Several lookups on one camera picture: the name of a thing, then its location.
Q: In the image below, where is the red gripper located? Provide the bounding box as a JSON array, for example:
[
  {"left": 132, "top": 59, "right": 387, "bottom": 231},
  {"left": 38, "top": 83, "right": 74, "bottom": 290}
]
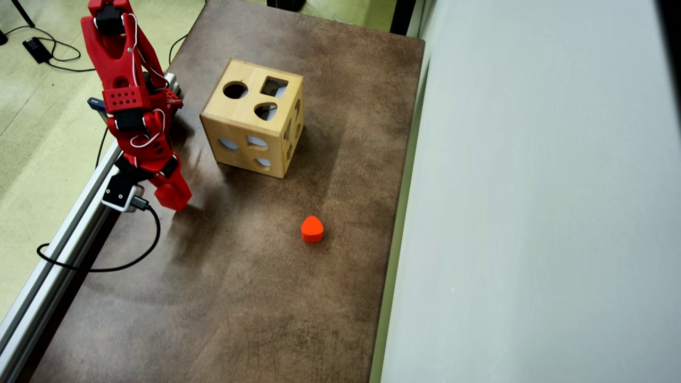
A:
[{"left": 106, "top": 112, "right": 190, "bottom": 201}]

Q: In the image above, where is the red wooden cube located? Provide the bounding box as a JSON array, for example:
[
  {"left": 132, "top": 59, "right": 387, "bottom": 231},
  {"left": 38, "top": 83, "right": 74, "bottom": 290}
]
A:
[{"left": 155, "top": 186, "right": 193, "bottom": 212}]

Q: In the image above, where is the wooden shape sorter box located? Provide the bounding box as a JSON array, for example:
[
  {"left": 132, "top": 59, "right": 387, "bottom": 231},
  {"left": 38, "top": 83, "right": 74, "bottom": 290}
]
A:
[{"left": 200, "top": 59, "right": 305, "bottom": 179}]

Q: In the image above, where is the orange rounded wooden block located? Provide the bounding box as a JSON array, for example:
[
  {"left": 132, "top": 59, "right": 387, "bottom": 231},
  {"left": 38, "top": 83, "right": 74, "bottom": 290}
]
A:
[{"left": 301, "top": 215, "right": 324, "bottom": 244}]

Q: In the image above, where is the black power adapter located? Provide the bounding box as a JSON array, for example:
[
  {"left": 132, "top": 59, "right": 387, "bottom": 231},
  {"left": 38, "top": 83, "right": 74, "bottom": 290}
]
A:
[{"left": 22, "top": 36, "right": 54, "bottom": 64}]

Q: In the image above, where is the black stand leg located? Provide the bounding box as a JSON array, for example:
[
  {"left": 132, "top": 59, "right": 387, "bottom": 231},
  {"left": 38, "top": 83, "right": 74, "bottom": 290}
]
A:
[{"left": 11, "top": 0, "right": 36, "bottom": 28}]

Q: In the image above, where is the black camera cable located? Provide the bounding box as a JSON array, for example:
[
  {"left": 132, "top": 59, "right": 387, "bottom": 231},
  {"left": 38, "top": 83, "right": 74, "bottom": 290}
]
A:
[{"left": 36, "top": 197, "right": 162, "bottom": 273}]

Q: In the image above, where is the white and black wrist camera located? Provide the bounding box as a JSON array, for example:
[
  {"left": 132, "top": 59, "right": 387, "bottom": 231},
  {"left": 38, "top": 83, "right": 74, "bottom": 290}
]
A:
[{"left": 102, "top": 171, "right": 146, "bottom": 213}]

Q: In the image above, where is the thin black cable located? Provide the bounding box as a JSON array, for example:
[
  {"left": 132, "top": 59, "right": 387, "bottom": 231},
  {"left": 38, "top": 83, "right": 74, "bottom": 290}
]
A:
[{"left": 96, "top": 128, "right": 109, "bottom": 169}]

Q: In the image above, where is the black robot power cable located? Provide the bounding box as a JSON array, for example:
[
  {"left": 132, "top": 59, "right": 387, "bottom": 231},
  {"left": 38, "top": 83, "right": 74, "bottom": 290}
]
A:
[{"left": 168, "top": 0, "right": 206, "bottom": 65}]

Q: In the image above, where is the black adapter cable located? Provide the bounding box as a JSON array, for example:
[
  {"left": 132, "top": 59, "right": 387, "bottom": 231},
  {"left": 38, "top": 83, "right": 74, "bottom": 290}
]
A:
[{"left": 4, "top": 24, "right": 97, "bottom": 73}]

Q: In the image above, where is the aluminium profile rail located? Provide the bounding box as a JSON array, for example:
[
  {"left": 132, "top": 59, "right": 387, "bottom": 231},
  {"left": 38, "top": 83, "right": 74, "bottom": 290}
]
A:
[{"left": 0, "top": 143, "right": 124, "bottom": 383}]

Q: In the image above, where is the dark vertical post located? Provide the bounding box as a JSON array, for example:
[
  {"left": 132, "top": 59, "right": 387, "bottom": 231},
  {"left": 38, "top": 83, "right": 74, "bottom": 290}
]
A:
[{"left": 390, "top": 0, "right": 417, "bottom": 37}]

